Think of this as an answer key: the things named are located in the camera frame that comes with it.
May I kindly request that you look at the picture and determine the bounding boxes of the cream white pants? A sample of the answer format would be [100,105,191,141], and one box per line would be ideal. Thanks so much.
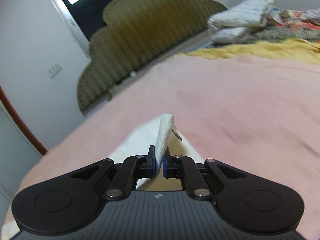
[1,113,205,240]

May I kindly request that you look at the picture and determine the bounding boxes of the pink bed blanket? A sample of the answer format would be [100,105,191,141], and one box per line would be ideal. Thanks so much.
[20,56,319,239]

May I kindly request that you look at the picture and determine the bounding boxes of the frosted glass wardrobe door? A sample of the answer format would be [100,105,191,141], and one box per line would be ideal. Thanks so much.
[0,105,41,201]

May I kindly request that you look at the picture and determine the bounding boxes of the olive green scalloped headboard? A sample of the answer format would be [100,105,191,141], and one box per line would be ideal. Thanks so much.
[77,0,227,112]

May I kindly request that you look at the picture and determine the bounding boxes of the white folded pillow stack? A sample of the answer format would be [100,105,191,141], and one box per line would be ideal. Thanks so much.
[207,0,275,44]

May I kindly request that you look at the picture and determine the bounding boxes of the yellow blanket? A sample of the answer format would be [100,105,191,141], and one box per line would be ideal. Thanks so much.
[180,38,319,65]

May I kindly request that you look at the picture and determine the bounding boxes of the floral patterned quilt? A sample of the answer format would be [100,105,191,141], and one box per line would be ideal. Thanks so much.
[241,8,319,43]

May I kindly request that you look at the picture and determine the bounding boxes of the wall switch plate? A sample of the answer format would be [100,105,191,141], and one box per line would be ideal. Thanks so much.
[48,62,62,79]

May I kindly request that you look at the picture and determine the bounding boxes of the brown wooden wardrobe frame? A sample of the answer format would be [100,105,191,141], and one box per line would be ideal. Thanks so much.
[0,87,47,155]

